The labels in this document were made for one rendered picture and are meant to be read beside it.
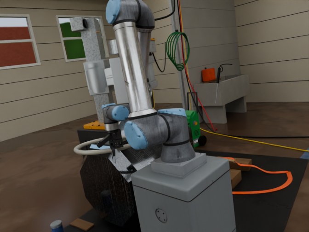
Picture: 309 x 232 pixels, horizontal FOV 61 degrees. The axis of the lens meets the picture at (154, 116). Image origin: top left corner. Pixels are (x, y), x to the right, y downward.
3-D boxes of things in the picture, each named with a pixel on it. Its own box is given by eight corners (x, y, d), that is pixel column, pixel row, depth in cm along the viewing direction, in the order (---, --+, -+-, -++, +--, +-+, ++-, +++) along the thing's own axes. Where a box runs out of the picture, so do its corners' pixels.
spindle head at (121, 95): (129, 101, 277) (122, 57, 268) (149, 98, 271) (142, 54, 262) (117, 107, 243) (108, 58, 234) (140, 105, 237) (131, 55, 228)
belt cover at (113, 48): (137, 58, 322) (134, 44, 319) (157, 55, 316) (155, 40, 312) (105, 60, 232) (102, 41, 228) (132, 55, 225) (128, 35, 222)
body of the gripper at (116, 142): (123, 147, 167) (121, 129, 166) (110, 150, 165) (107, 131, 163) (121, 145, 175) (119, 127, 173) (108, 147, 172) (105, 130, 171)
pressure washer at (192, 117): (191, 141, 457) (185, 91, 440) (207, 144, 430) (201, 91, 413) (177, 147, 437) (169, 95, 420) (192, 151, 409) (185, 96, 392)
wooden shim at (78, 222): (70, 224, 257) (69, 223, 257) (77, 219, 265) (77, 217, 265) (86, 231, 242) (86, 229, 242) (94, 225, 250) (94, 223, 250)
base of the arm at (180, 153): (202, 153, 143) (200, 136, 142) (179, 165, 131) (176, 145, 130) (177, 150, 157) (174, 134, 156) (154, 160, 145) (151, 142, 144)
